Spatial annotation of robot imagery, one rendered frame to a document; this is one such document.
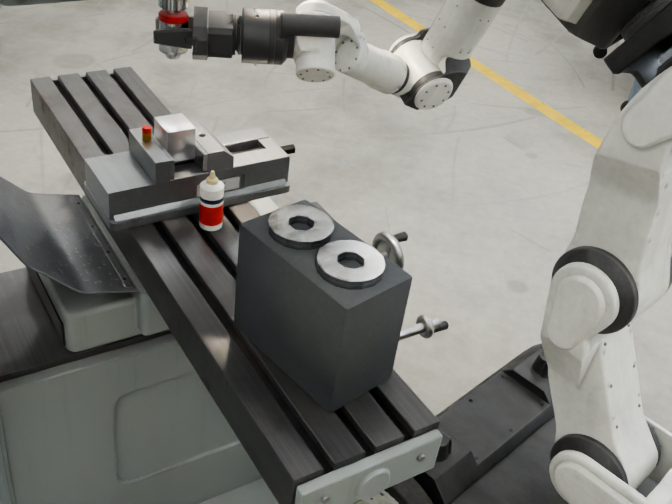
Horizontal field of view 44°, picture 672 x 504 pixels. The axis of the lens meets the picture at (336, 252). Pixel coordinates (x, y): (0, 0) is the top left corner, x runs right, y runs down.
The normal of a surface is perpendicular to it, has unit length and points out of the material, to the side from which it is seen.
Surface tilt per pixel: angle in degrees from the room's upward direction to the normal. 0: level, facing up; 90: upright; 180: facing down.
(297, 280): 90
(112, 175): 0
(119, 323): 90
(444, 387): 0
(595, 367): 90
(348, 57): 63
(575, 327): 90
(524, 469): 0
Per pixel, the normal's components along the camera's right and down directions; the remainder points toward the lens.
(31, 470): 0.51, 0.55
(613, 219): -0.71, 0.34
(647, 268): 0.69, 0.20
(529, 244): 0.11, -0.80
